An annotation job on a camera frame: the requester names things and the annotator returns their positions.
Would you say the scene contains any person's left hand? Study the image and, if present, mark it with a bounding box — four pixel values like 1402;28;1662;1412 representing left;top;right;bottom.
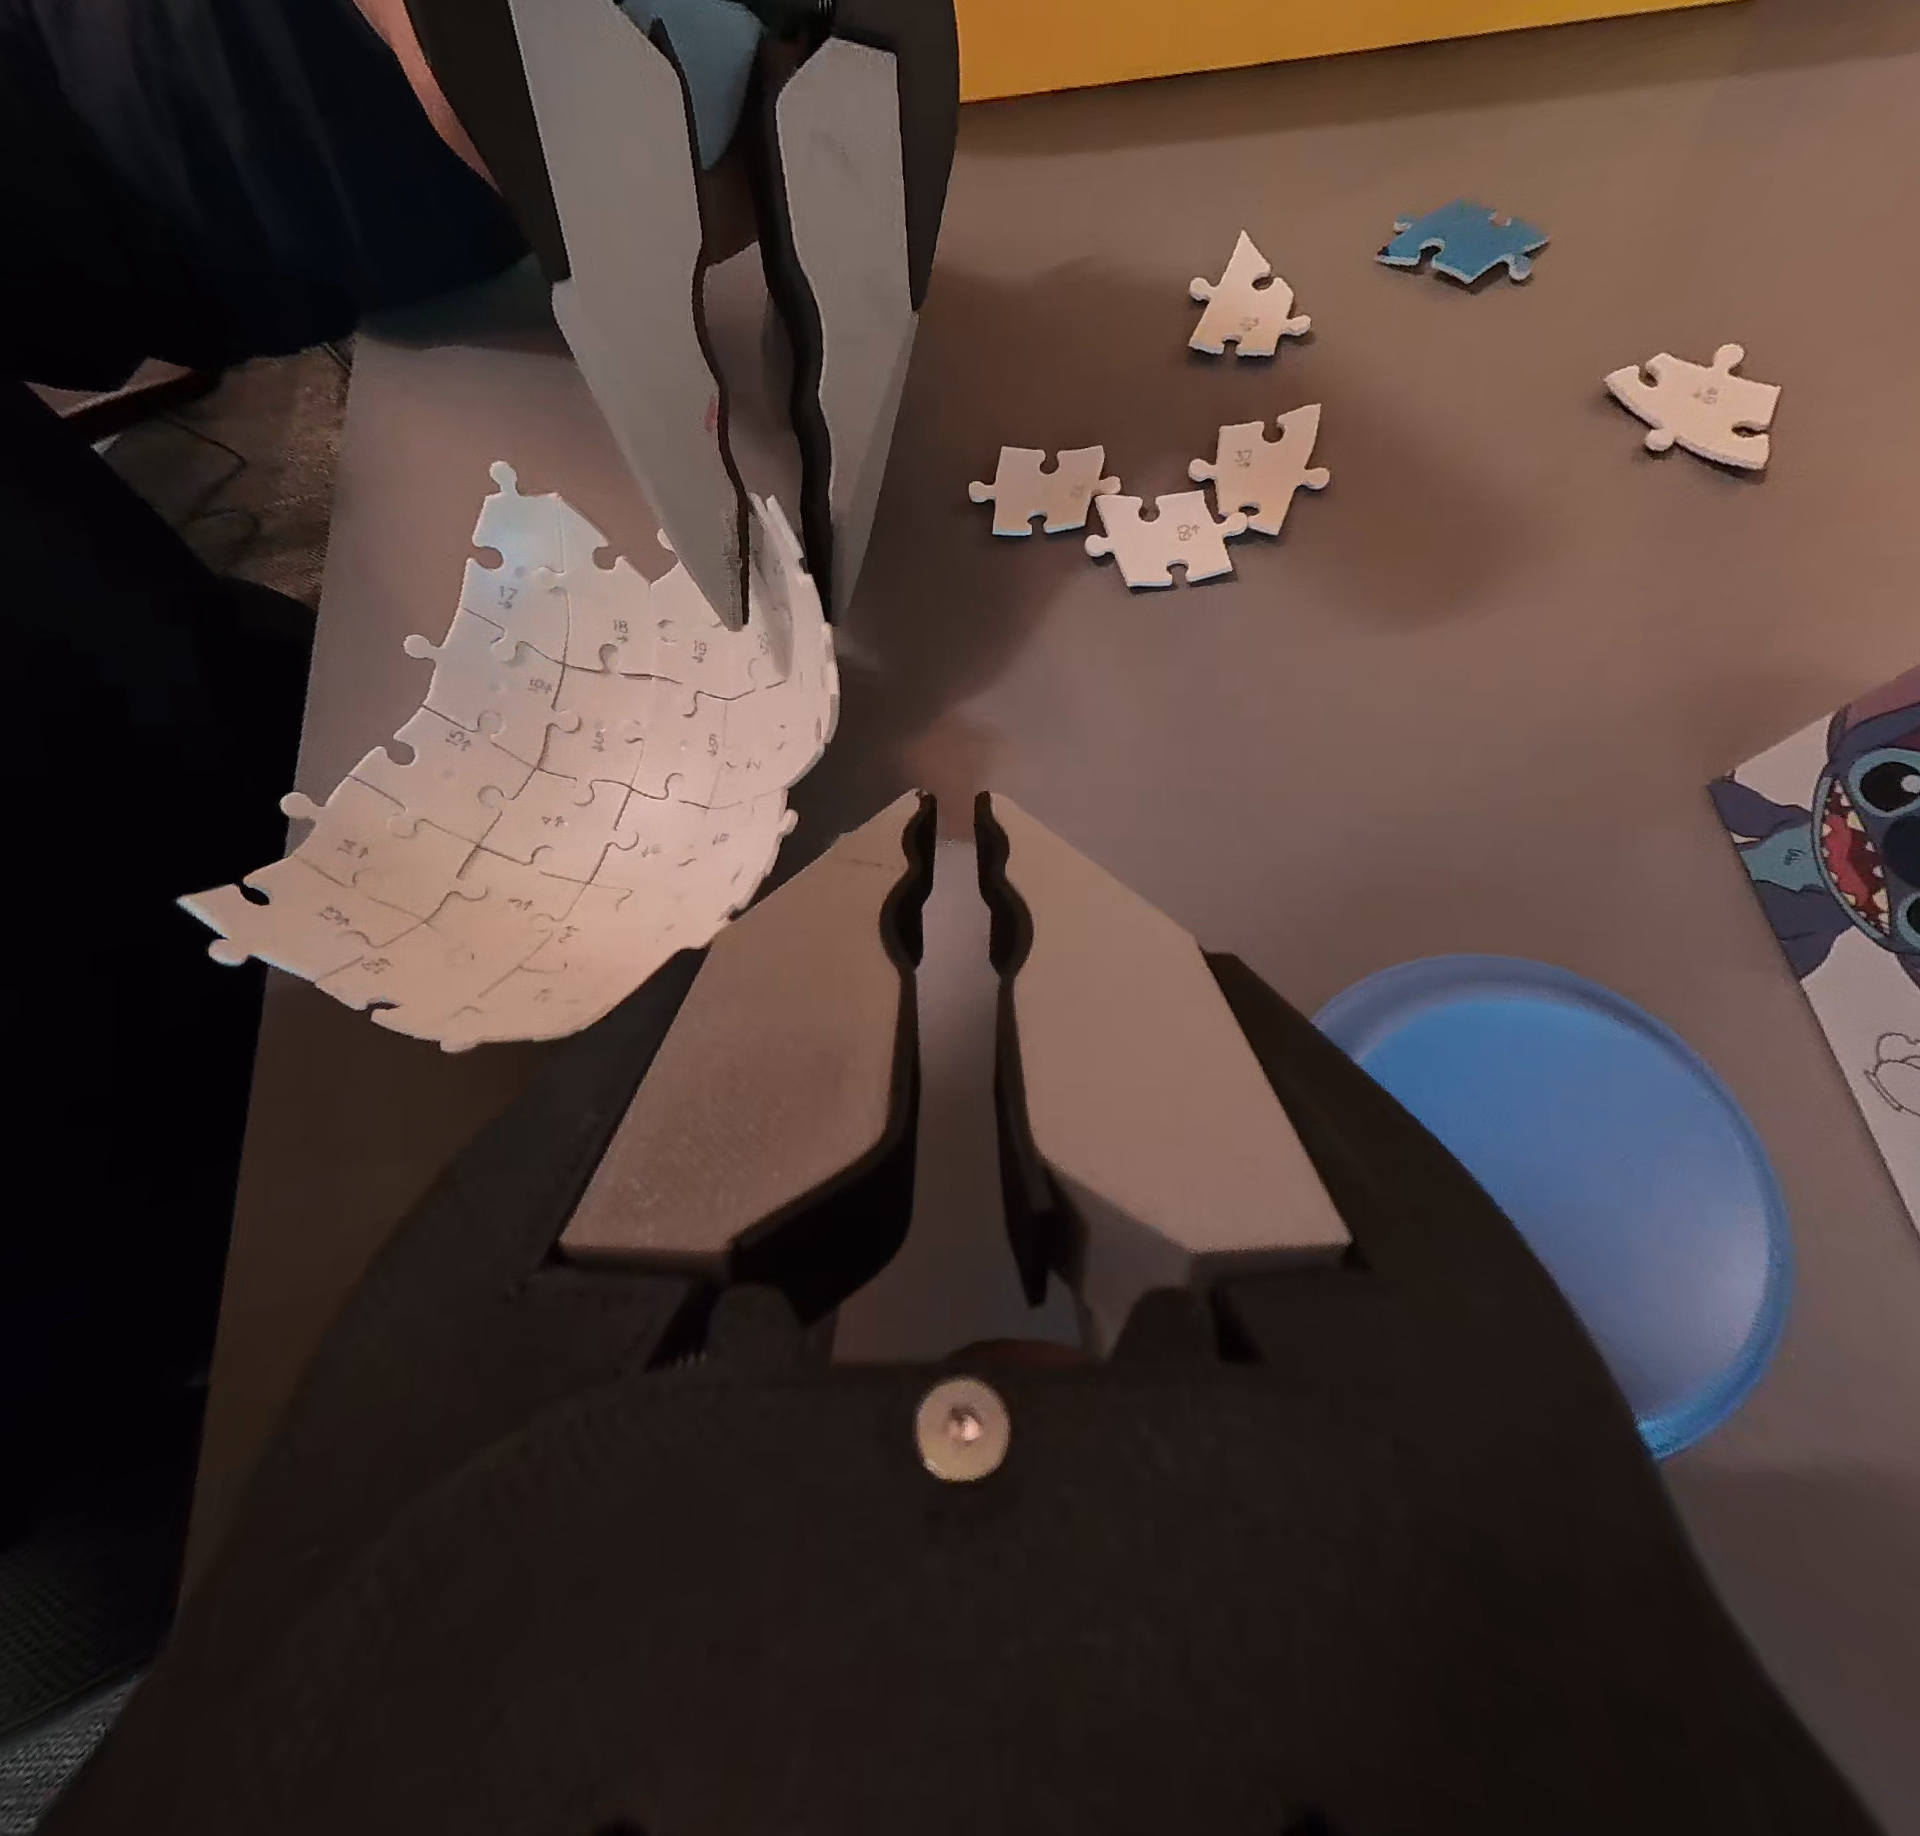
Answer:
333;0;519;207

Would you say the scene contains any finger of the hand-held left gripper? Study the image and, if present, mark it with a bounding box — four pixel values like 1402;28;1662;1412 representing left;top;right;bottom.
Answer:
497;0;753;630
756;36;921;620

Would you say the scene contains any triangular white puzzle piece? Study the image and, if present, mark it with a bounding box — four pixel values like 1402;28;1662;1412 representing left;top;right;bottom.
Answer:
1186;230;1315;359

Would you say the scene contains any person's dark clothing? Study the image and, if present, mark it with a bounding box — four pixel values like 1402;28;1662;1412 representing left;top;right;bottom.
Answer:
0;381;324;1569

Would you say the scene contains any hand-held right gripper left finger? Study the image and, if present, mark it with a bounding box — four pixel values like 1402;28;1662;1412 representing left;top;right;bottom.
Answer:
555;790;937;1322

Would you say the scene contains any colourful puzzle box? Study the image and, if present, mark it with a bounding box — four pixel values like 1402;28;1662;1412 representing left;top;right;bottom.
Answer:
1712;666;1920;1237

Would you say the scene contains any blue puzzle piece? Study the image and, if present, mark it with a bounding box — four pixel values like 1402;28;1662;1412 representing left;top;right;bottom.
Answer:
1373;200;1549;286

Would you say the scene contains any assembled white puzzle section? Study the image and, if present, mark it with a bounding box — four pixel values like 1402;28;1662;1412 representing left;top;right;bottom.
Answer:
176;460;840;1054

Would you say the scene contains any blue round puzzle stand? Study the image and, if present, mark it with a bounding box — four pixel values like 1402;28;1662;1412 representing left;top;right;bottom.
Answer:
1308;953;1794;1463

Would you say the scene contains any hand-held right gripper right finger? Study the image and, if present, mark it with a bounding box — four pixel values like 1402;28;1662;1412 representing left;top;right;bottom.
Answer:
974;790;1356;1362

